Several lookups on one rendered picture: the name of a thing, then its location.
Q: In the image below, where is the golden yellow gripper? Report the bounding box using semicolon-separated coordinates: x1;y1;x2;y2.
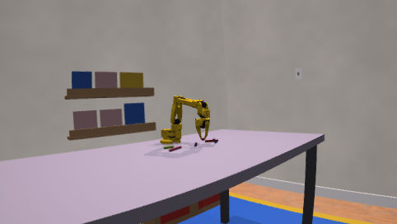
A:
195;118;210;140

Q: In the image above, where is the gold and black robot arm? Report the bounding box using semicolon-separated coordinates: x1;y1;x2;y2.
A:
160;96;210;144

